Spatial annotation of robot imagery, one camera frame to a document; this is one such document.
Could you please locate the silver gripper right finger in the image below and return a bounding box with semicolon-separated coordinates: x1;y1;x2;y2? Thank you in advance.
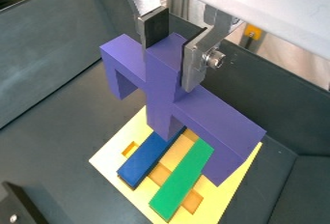
180;5;239;92

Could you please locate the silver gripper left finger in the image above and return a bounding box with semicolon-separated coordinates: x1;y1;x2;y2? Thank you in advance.
128;0;168;48

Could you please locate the purple comb-shaped block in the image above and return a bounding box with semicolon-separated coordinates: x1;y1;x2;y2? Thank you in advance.
100;34;266;184

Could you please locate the blue long bar block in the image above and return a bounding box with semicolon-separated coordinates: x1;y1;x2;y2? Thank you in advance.
117;128;186;189

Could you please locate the green long bar block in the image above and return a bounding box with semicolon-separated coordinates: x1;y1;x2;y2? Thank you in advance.
150;139;214;221

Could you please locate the black angle bracket holder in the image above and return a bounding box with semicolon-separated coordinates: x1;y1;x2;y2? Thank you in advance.
0;182;49;224

